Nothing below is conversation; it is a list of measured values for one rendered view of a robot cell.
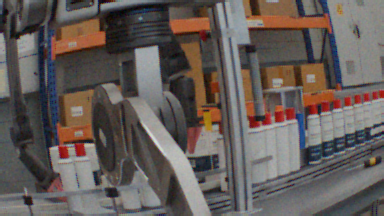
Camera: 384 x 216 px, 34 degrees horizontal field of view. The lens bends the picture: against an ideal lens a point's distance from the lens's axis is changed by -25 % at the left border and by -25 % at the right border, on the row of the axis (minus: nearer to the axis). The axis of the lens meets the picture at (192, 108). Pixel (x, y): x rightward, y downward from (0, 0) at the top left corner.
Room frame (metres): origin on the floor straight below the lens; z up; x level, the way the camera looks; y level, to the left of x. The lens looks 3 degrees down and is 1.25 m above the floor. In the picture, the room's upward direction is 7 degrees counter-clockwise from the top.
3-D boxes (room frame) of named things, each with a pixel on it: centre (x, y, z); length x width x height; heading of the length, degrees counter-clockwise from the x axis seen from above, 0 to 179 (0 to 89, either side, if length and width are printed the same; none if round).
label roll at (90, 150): (2.58, 0.44, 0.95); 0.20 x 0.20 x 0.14
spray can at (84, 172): (1.98, 0.31, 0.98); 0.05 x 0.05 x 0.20
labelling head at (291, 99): (2.48, -0.29, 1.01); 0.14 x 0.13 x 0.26; 124
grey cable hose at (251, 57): (2.18, -0.18, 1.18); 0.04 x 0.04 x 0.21
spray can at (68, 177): (1.94, 0.36, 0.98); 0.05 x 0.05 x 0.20
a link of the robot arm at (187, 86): (2.25, 0.02, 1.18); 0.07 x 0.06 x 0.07; 22
